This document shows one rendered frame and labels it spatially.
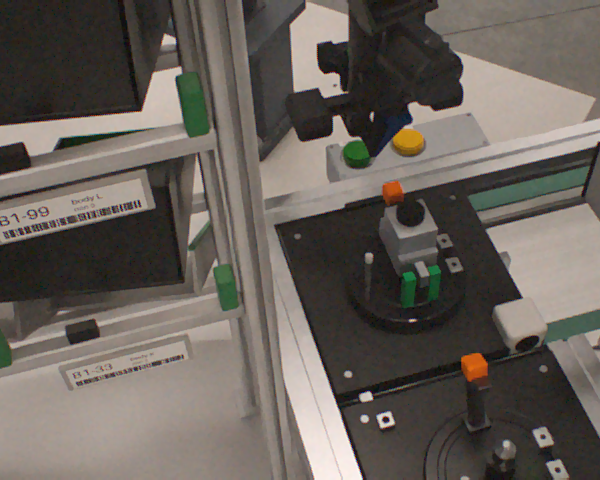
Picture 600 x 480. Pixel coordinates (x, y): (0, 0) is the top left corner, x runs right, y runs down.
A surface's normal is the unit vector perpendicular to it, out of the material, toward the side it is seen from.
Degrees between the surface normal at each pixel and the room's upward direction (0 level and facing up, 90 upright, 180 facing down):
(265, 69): 90
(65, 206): 90
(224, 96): 90
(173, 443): 0
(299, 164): 0
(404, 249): 90
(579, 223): 0
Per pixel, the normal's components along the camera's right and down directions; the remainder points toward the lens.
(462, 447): -0.04, -0.62
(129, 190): 0.27, 0.74
